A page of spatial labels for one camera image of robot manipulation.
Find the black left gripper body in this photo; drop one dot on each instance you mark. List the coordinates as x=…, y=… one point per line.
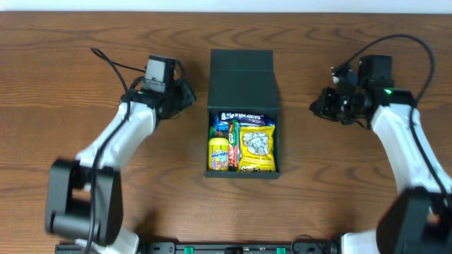
x=184, y=94

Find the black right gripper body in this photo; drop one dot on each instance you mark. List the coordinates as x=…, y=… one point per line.
x=325, y=104

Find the Haribo gummy candy bag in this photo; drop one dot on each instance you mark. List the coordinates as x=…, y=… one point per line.
x=214, y=133

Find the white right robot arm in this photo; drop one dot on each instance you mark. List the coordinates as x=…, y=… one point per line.
x=419, y=220

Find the blue Oreo cookie pack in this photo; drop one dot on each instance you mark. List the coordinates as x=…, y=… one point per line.
x=219, y=125

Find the yellow Hacks candy bag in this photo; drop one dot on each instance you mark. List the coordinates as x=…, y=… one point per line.
x=256, y=143

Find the yellow candy bottle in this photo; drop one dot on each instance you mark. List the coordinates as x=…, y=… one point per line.
x=218, y=154

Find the green red KitKat Milo bar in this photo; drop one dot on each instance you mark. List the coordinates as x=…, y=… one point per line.
x=234, y=144

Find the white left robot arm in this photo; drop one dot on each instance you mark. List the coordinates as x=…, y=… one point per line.
x=84, y=197

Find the black box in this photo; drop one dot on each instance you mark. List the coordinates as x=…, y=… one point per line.
x=243, y=81

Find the blue Dairy Milk chocolate bar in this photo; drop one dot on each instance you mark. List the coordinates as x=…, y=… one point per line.
x=253, y=119

